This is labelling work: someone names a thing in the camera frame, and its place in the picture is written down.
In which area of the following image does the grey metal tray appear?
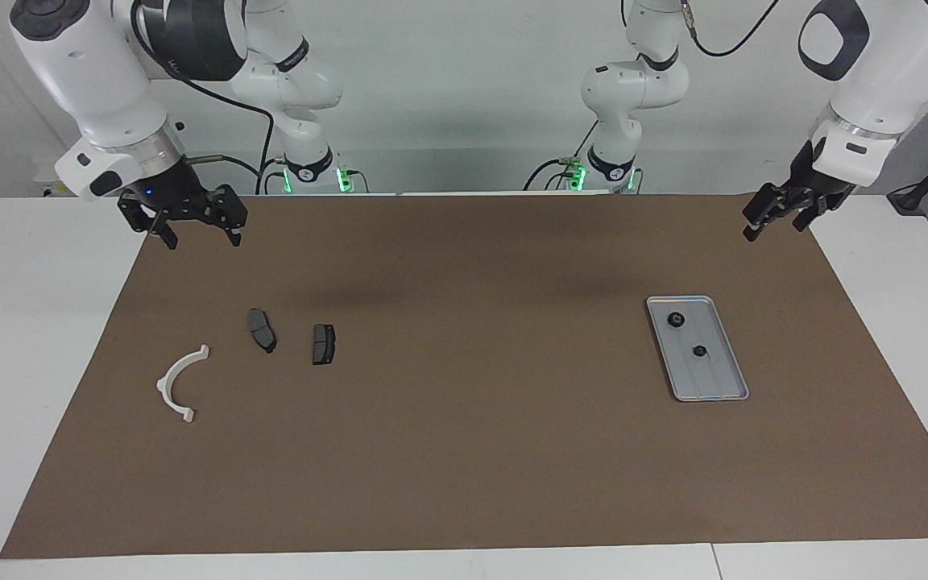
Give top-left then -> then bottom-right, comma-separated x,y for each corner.
646,295 -> 750,403

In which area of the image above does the curved dark grey brake pad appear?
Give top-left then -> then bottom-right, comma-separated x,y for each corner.
247,308 -> 278,354

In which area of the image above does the white power strip box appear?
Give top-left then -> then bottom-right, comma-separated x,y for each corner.
32,158 -> 78,198

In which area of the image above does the rectangular dark grey brake pad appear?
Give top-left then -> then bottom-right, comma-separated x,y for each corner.
312,323 -> 338,367

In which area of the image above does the brown table mat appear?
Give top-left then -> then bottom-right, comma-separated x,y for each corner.
0,193 -> 928,561

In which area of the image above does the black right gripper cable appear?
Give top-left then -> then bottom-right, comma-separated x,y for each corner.
130,0 -> 276,176

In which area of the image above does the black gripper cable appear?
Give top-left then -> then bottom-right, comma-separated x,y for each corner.
130,0 -> 276,176
676,0 -> 781,58

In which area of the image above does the black right arm base cable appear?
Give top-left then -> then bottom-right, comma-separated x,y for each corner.
258,157 -> 286,196

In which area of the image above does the black arm base cable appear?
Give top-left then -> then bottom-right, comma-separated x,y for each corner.
523,121 -> 600,193
258,157 -> 286,196

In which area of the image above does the white curved plastic bracket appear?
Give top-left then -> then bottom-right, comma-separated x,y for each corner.
156,344 -> 211,425

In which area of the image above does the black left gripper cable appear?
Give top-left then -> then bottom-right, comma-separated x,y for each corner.
676,0 -> 781,58

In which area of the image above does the black left arm base cable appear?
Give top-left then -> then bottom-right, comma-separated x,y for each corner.
523,121 -> 600,193

